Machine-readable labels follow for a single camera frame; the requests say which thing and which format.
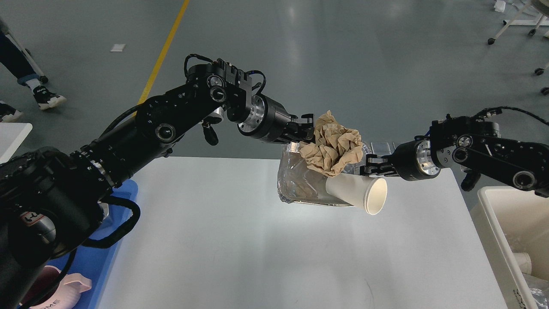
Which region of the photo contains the clear floor plate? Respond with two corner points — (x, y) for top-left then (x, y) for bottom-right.
(371, 142), (394, 156)
(393, 141), (409, 149)

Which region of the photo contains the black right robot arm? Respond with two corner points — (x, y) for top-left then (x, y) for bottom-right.
(359, 106), (549, 198)

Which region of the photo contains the blue plastic tray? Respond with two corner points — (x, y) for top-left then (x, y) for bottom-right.
(61, 205), (132, 309)

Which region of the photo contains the white paper cup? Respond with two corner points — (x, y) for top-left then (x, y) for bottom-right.
(326, 173), (388, 215)

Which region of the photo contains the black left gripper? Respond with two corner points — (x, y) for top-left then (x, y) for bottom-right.
(237, 95), (315, 143)

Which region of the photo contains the white paper scrap on floor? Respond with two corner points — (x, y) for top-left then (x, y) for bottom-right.
(110, 43), (126, 52)

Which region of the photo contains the brown paper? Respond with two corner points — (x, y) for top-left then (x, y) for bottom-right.
(299, 111), (364, 177)

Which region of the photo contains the seated person in dark clothes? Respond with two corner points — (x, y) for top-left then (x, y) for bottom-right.
(0, 21), (67, 111)

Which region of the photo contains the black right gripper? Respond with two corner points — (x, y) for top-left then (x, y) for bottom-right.
(359, 139), (440, 181)

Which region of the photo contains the white waste bin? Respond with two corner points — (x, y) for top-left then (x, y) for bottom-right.
(470, 186), (549, 309)

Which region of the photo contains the white wheeled cart frame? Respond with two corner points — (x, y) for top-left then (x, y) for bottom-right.
(488, 0), (549, 45)

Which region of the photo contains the white side table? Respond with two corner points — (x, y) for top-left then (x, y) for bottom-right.
(0, 122), (33, 164)

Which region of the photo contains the clear floor plate left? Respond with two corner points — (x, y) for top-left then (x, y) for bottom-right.
(371, 142), (394, 156)

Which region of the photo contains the clear floor plate right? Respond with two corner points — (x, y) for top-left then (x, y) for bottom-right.
(393, 141), (409, 149)

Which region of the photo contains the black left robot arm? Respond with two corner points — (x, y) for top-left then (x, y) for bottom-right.
(0, 54), (314, 309)

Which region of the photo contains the pink mug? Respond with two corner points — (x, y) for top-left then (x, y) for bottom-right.
(20, 265), (92, 309)

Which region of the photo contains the aluminium foil tray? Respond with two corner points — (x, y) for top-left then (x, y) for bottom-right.
(277, 142), (352, 207)

